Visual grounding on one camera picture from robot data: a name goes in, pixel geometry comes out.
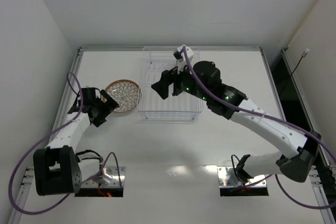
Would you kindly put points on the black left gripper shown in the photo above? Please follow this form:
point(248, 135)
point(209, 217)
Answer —
point(102, 109)

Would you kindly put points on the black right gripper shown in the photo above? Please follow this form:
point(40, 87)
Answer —
point(171, 82)

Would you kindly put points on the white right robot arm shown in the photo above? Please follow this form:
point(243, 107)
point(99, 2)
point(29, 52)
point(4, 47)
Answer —
point(296, 151)

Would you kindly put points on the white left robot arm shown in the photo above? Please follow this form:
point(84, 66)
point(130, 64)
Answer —
point(58, 167)

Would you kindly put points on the white wire dish rack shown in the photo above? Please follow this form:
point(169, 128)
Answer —
point(156, 59)

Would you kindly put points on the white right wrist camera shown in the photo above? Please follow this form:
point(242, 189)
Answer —
point(181, 53)

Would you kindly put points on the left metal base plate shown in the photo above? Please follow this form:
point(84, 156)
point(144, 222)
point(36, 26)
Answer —
point(108, 179)

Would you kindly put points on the metal base plate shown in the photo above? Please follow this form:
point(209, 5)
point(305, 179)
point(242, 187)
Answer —
point(108, 179)
point(228, 180)

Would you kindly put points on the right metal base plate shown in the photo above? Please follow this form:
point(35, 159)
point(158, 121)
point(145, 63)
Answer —
point(228, 180)

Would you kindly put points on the aluminium table frame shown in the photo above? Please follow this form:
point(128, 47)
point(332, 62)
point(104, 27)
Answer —
point(170, 166)

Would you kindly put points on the black wall cable white plug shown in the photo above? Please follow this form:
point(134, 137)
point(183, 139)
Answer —
point(303, 55)

